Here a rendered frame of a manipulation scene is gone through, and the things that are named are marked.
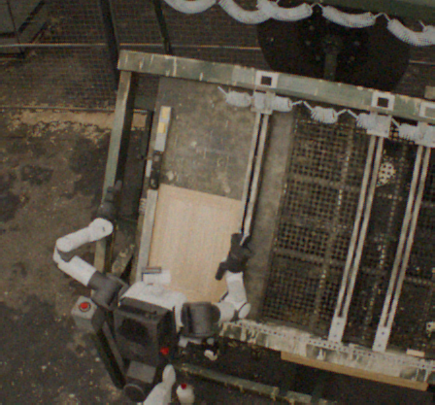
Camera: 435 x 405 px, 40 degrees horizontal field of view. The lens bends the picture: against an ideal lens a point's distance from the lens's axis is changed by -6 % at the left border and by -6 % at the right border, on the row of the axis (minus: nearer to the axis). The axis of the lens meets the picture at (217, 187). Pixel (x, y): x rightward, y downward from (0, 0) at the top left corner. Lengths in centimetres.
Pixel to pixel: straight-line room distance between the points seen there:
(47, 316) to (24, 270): 48
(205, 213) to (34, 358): 179
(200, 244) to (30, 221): 222
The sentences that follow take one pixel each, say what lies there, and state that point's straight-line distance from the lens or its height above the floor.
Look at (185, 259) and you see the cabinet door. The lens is 317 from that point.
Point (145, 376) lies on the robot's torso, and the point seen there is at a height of 107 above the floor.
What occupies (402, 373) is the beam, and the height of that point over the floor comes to 84.
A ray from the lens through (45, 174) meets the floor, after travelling 541.
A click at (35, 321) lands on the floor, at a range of 446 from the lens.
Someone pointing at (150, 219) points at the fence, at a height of 120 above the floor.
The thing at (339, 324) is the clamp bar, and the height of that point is 100.
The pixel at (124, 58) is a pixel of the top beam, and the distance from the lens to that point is 316.
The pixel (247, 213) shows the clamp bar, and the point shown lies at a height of 130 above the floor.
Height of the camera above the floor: 355
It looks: 46 degrees down
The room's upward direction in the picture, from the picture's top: 6 degrees counter-clockwise
